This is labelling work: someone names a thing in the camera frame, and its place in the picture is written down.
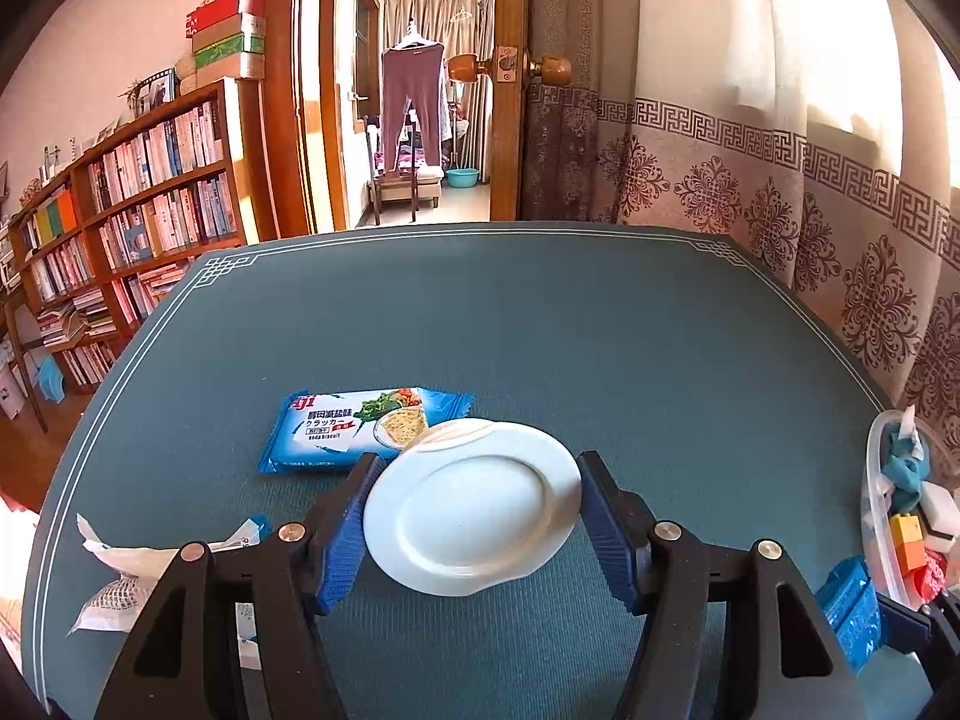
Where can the patterned cream curtain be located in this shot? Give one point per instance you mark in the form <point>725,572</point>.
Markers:
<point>712,187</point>

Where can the blue plastic stool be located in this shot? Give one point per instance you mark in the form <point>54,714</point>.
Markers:
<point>51,379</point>

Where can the clear plastic container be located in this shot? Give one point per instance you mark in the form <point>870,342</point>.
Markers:
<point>877,465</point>

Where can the picture frame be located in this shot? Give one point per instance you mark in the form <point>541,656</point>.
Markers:
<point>157,92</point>

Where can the beige cardboard box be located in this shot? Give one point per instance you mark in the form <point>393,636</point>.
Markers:
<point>225,69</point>

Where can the blue wipes packet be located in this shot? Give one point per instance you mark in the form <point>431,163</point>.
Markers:
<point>851,607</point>

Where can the large white rectangular case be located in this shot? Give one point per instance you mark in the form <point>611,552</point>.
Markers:
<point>943,514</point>

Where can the printed blanket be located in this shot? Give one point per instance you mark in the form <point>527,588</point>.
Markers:
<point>11,540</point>

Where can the blue cracker packet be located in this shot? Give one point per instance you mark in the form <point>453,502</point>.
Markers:
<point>330,427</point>

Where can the dark wooden chair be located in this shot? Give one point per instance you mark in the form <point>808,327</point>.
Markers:
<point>394,191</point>

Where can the blue cloth with white ribbon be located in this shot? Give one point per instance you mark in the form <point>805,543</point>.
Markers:
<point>904,469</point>

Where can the wooden door frame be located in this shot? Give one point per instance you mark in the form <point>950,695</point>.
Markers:
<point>281,90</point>

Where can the white plastic bag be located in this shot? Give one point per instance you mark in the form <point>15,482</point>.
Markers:
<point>127,577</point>

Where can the red glue packet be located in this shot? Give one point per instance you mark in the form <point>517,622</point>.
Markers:
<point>932,577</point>

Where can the wooden door knob set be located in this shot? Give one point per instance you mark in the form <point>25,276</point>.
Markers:
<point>551,69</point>

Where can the wooden bookcase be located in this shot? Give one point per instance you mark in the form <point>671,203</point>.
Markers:
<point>234,165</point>

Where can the mauve hanging pants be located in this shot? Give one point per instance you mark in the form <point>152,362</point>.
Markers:
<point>397,90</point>

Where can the olive cardboard box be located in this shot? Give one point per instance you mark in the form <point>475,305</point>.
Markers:
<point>225,31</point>

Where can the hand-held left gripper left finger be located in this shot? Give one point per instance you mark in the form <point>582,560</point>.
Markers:
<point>349,532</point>

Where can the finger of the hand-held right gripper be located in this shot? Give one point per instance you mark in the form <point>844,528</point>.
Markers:
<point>907,626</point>

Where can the white plate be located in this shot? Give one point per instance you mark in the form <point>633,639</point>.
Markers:
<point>472,510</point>

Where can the cream round object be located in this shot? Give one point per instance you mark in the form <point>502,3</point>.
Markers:
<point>185,67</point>

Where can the wooden door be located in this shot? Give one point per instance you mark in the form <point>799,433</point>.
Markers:
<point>510,0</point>

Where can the teal basin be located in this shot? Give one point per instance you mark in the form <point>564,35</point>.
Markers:
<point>463,178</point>

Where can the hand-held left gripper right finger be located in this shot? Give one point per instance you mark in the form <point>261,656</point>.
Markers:
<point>607,532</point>

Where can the rows of books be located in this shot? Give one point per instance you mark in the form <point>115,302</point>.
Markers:
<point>150,157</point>

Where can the red cardboard box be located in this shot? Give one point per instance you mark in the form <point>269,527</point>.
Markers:
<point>225,9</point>

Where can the green cardboard box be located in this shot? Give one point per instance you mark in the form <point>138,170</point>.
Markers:
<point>225,51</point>

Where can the grey balcony curtain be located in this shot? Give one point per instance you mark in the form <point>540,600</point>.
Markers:
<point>427,11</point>

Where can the orange and yellow toy block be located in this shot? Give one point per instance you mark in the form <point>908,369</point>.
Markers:
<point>909,540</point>

